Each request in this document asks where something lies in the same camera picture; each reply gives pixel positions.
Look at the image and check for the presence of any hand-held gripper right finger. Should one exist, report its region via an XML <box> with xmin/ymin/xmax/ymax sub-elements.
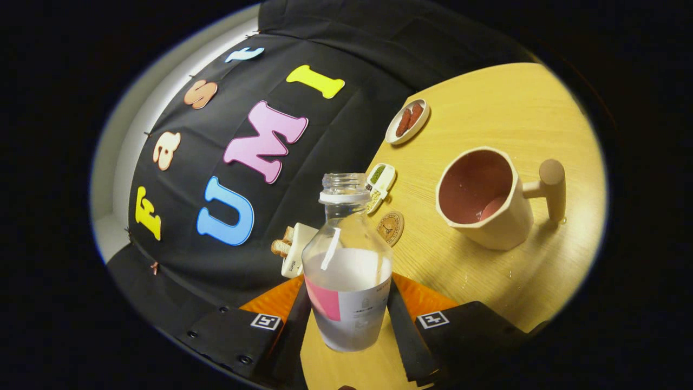
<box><xmin>385</xmin><ymin>274</ymin><xmax>550</xmax><ymax>386</ymax></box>

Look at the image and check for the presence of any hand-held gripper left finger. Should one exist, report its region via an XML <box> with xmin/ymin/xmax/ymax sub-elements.
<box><xmin>184</xmin><ymin>275</ymin><xmax>313</xmax><ymax>388</ymax></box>

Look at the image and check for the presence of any clear juice bottle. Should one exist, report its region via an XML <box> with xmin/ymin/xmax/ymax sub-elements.
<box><xmin>302</xmin><ymin>173</ymin><xmax>394</xmax><ymax>353</ymax></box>

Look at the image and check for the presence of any round brown coaster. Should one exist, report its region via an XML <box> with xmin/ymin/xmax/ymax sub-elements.
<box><xmin>377</xmin><ymin>211</ymin><xmax>405</xmax><ymax>248</ymax></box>

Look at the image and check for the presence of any beige cup with wooden handle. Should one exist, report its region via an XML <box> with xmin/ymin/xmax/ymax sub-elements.
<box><xmin>436</xmin><ymin>147</ymin><xmax>567</xmax><ymax>251</ymax></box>

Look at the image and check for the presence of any white toaster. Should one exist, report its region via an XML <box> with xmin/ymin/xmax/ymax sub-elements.
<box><xmin>280</xmin><ymin>223</ymin><xmax>320</xmax><ymax>279</ymax></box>

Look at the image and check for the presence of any white divided bean dish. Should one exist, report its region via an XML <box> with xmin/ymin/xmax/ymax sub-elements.
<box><xmin>366</xmin><ymin>163</ymin><xmax>396</xmax><ymax>215</ymax></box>

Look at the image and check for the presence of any white round plate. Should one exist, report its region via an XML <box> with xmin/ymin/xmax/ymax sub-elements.
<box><xmin>385</xmin><ymin>99</ymin><xmax>431</xmax><ymax>146</ymax></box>

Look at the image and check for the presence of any black backdrop cloth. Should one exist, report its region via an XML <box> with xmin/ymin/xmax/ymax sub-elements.
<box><xmin>106</xmin><ymin>0</ymin><xmax>537</xmax><ymax>358</ymax></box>

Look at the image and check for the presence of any wooden table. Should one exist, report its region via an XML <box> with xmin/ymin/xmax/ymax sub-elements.
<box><xmin>300</xmin><ymin>62</ymin><xmax>607</xmax><ymax>390</ymax></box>

